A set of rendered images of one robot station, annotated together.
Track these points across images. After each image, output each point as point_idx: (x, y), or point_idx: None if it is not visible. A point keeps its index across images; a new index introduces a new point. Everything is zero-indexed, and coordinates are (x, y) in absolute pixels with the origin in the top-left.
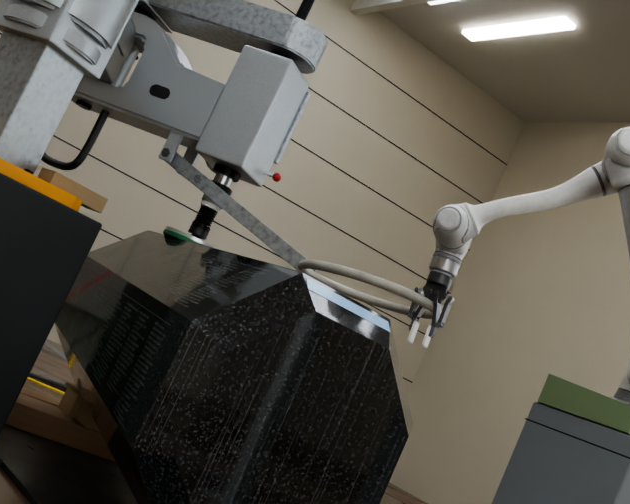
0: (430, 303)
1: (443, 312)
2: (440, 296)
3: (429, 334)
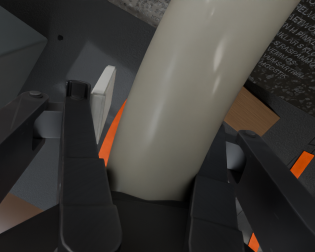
0: (121, 118)
1: None
2: (29, 229)
3: (92, 90)
